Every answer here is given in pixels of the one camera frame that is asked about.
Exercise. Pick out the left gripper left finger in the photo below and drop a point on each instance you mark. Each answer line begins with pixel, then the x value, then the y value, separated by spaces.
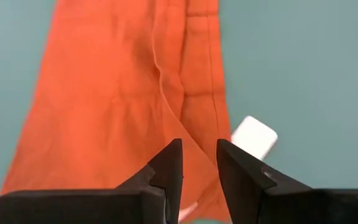
pixel 104 205

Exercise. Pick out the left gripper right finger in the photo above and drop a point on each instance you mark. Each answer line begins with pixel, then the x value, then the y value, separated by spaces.
pixel 275 202

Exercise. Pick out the orange cloth napkin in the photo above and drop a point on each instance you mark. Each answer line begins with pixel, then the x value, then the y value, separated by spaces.
pixel 120 93

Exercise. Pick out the small white rectangular block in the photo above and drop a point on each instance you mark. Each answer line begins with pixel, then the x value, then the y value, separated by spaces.
pixel 255 137

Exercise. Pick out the green table mat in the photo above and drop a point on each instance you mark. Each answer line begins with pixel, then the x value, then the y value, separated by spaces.
pixel 306 77

